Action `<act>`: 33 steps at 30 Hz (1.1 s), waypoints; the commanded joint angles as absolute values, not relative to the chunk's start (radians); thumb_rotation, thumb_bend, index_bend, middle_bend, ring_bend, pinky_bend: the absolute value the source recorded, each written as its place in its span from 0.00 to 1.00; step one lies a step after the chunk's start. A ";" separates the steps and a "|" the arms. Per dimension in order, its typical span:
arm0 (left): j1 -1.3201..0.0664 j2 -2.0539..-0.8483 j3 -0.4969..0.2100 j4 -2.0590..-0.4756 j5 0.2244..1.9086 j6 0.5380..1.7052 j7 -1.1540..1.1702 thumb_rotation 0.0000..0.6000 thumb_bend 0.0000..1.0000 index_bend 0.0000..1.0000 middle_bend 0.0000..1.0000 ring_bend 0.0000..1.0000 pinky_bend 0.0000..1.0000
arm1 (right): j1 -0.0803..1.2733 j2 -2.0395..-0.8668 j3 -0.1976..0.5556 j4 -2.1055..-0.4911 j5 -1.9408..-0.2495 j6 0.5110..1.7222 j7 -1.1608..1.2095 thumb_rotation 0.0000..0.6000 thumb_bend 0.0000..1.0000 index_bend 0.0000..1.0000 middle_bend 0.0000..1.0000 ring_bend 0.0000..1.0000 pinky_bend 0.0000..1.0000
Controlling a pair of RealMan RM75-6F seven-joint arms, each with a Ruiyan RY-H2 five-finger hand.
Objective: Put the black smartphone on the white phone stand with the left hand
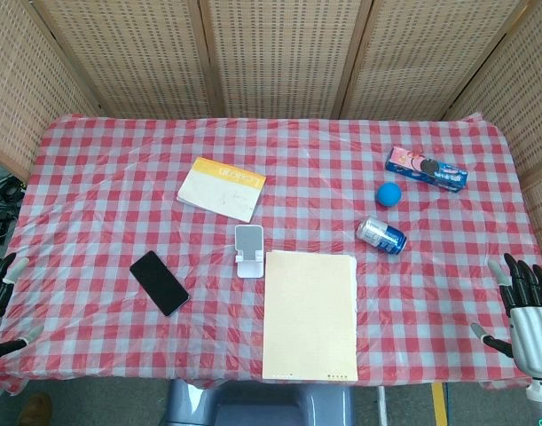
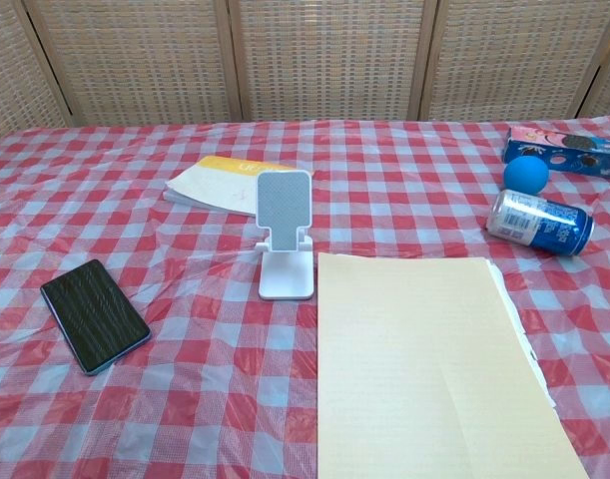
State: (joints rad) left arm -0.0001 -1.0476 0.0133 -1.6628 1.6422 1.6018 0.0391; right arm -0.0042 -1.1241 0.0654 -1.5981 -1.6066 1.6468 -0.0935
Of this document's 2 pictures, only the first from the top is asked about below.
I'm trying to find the brown shoe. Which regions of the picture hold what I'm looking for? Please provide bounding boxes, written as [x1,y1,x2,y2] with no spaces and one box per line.
[19,391,53,426]

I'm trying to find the beige paper notepad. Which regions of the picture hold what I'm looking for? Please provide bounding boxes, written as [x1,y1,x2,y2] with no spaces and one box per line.
[262,249,359,383]

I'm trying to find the red white checkered tablecloth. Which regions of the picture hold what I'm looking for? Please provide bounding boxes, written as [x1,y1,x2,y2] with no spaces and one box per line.
[0,113,542,398]

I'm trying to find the blue soda can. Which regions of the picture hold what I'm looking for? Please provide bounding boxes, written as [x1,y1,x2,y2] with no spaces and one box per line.
[357,216,408,256]

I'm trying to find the black smartphone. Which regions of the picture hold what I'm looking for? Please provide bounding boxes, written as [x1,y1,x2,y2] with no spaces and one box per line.
[129,249,191,318]

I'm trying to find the woven bamboo screen panel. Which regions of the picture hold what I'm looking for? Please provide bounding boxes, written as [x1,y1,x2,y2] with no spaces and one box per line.
[0,0,99,182]
[198,0,377,120]
[444,0,542,285]
[339,0,530,121]
[28,0,228,120]

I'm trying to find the blue ball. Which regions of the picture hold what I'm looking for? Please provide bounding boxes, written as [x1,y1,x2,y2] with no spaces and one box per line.
[376,182,404,209]

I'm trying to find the blue cookie box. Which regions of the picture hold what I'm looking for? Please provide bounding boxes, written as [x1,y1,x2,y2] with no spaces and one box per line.
[384,146,469,193]

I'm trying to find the yellow white book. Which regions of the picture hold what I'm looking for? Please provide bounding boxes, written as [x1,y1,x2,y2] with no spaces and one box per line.
[177,156,268,224]

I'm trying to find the black floor cables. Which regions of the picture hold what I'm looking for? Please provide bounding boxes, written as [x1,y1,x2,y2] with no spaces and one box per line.
[0,173,27,246]

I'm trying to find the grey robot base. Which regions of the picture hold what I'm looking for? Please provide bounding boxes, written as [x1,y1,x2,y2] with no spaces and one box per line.
[163,377,356,426]

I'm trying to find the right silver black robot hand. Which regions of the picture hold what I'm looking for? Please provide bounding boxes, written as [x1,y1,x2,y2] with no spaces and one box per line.
[470,252,542,379]

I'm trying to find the white phone stand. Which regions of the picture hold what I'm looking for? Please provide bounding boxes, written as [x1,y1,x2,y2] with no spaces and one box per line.
[233,224,265,280]

